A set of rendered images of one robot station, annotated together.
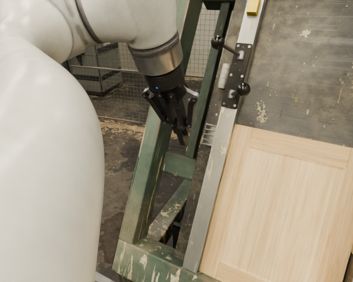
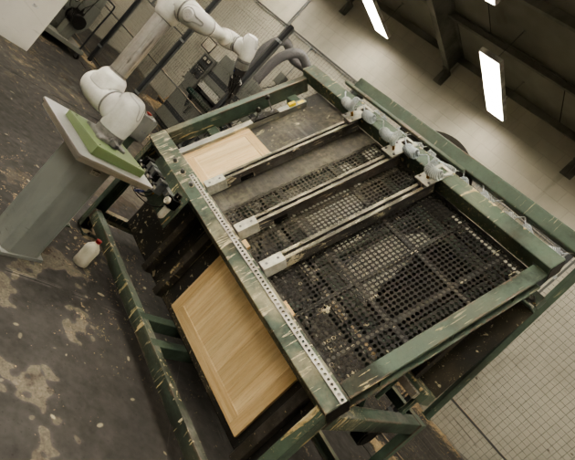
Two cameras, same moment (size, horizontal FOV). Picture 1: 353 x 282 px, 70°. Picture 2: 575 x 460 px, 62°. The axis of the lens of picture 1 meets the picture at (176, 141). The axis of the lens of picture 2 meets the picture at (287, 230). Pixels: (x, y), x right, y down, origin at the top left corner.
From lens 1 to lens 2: 274 cm
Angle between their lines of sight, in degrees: 24
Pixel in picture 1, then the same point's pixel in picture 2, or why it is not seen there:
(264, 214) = (224, 153)
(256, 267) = (203, 164)
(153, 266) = (168, 142)
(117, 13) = (239, 47)
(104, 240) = not seen: hidden behind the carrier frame
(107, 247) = not seen: hidden behind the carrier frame
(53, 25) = (228, 37)
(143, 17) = (243, 51)
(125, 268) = (155, 137)
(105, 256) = not seen: hidden behind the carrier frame
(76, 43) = (228, 45)
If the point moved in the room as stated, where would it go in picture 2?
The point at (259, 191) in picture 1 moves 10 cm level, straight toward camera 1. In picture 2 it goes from (231, 148) to (222, 141)
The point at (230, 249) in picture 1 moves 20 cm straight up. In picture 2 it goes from (201, 156) to (222, 133)
